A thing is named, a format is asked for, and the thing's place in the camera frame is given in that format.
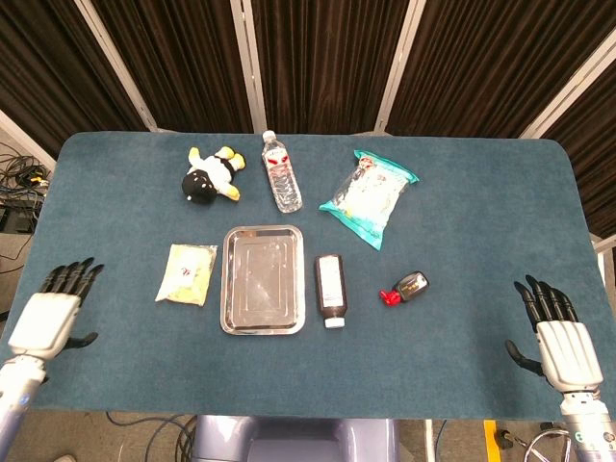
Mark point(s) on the clear plastic water bottle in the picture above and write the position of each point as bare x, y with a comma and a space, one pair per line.
284, 178

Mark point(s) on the penguin plush toy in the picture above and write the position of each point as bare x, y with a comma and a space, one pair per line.
212, 175

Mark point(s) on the chrome chair base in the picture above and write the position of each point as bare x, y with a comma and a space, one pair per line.
548, 445

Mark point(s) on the brown bottle white cap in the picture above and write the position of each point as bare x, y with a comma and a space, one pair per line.
330, 289

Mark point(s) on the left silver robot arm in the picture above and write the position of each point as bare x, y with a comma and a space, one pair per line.
19, 390

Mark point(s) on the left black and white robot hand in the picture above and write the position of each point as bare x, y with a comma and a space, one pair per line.
45, 322

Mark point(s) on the yellow plastic food packet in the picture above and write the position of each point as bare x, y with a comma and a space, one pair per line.
187, 274

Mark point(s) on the teal clear snack bag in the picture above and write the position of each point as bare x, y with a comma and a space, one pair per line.
368, 197

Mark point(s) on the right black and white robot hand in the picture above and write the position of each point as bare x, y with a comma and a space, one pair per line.
568, 351

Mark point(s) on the small black bottle red cap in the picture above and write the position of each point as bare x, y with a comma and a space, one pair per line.
411, 286

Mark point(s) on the lavender robot base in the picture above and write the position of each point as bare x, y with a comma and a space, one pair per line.
293, 440

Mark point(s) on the metal tray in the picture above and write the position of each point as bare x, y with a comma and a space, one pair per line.
263, 279

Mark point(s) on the dark brown pleated curtain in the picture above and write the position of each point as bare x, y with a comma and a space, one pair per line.
43, 62
178, 62
327, 62
481, 62

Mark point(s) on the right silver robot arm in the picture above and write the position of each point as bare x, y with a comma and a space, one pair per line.
589, 423

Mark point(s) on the yellow floor marker strip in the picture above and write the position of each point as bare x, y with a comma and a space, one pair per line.
490, 440

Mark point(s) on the blue felt table cover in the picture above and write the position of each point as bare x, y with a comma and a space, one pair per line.
433, 346

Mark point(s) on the white partition frame post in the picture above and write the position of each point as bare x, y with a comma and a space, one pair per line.
395, 62
24, 135
568, 82
249, 67
115, 62

